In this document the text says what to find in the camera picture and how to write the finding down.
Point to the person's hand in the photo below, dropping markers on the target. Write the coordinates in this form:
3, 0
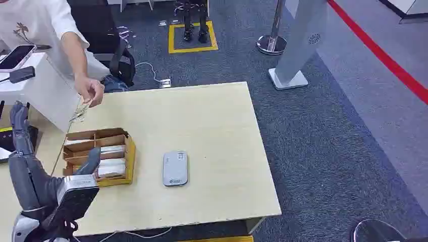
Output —
89, 90

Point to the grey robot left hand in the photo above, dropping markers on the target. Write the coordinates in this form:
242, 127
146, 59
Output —
31, 182

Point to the printed card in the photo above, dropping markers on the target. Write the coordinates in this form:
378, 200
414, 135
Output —
79, 112

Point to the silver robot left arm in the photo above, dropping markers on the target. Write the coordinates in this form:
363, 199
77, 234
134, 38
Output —
23, 228

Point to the white cabinet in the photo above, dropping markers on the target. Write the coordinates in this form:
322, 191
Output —
46, 92

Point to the white card stack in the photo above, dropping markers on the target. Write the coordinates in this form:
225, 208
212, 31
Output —
113, 152
77, 141
112, 168

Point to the black office chair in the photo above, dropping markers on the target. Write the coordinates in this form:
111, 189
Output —
100, 33

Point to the black power bank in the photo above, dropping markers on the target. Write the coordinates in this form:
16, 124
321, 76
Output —
22, 74

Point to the floor power socket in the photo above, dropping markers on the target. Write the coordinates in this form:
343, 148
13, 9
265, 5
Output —
165, 83

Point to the white-cased smartphone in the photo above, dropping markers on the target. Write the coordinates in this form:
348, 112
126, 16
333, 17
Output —
16, 57

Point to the wooden card box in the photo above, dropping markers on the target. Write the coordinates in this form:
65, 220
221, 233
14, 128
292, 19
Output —
128, 167

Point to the person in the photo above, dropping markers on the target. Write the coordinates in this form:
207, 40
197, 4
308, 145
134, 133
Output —
36, 20

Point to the yellow floor tape square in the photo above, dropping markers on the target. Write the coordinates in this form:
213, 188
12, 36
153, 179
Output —
172, 36

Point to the grey card reader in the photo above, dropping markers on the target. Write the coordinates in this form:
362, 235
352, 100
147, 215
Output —
175, 168

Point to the black robot legs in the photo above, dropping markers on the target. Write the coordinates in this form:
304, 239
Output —
195, 23

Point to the yellow floor tape strip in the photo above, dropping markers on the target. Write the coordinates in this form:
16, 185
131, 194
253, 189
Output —
217, 239

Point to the grey pillar stand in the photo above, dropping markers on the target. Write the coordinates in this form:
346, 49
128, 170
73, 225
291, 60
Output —
299, 40

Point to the red floor stripe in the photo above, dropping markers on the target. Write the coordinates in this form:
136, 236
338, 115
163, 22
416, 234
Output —
378, 51

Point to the round dark stool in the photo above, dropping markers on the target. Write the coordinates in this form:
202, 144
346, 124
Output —
376, 232

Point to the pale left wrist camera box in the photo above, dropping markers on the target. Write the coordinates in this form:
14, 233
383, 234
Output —
77, 197

